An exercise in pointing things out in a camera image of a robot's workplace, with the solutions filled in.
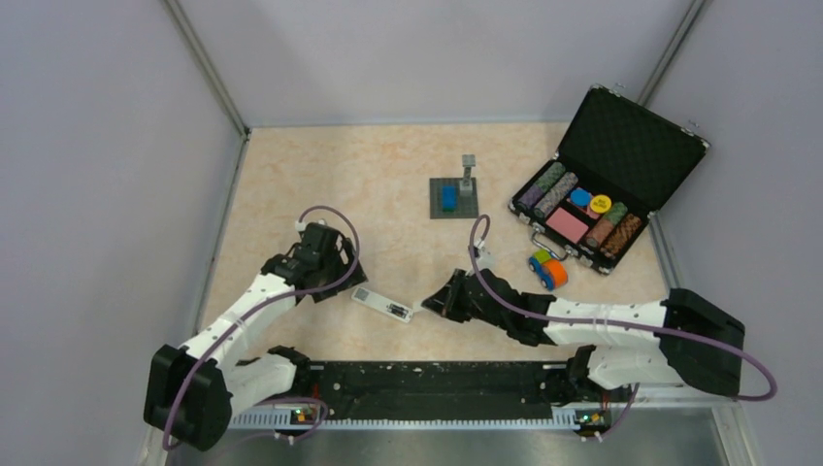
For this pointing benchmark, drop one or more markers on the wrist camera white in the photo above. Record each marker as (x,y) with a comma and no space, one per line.
(484,259)
(301,226)

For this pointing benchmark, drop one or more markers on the grey lego tower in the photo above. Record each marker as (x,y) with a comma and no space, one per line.
(466,184)

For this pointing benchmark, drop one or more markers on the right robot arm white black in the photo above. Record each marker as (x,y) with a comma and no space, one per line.
(669,341)

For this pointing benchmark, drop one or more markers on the blue lego brick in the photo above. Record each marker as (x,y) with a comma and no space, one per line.
(449,198)

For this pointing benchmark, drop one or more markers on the yellow dealer button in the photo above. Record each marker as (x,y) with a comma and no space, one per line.
(599,204)

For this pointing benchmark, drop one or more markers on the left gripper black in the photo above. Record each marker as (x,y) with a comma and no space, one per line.
(357,276)

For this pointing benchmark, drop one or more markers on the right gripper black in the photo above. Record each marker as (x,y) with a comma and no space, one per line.
(445,302)

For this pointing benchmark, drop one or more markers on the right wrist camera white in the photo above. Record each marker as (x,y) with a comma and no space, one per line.
(484,259)

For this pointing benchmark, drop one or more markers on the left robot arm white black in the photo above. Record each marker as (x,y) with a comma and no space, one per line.
(194,390)

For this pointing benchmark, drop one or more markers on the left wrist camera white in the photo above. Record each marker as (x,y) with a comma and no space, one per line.
(301,226)

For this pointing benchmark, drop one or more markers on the grey lego baseplate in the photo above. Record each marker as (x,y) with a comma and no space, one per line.
(467,207)

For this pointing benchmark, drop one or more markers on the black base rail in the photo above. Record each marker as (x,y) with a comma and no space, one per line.
(447,390)

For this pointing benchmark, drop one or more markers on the blue round chip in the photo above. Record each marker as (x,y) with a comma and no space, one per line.
(580,198)

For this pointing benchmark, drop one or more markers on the white remote control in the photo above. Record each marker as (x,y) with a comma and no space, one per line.
(377,302)

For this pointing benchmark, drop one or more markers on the colourful toy car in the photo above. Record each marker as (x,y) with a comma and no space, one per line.
(550,271)

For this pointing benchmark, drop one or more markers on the pink card deck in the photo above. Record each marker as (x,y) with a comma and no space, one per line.
(567,225)

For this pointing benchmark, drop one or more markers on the black poker chip case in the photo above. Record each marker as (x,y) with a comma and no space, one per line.
(616,147)

